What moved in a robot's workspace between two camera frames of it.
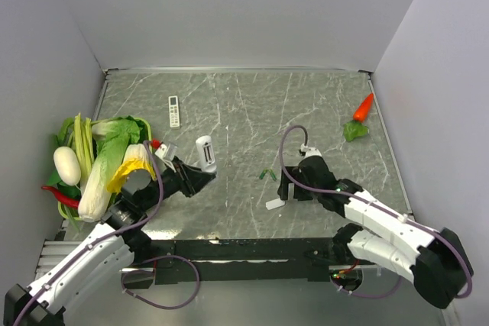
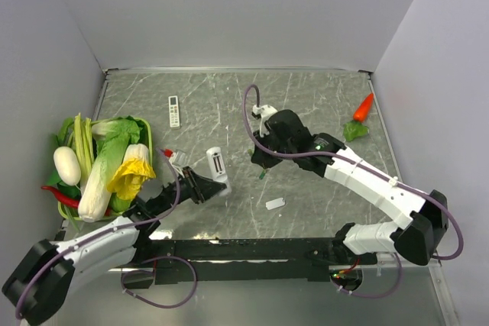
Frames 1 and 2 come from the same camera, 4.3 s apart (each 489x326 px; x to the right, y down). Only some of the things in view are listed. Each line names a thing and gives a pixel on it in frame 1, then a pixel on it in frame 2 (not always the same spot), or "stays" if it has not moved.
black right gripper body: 304,195 -> 271,142
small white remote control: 173,111 stays
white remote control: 205,150 -> 217,168
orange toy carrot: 363,108 stays
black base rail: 215,261 stays
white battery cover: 274,204 stays
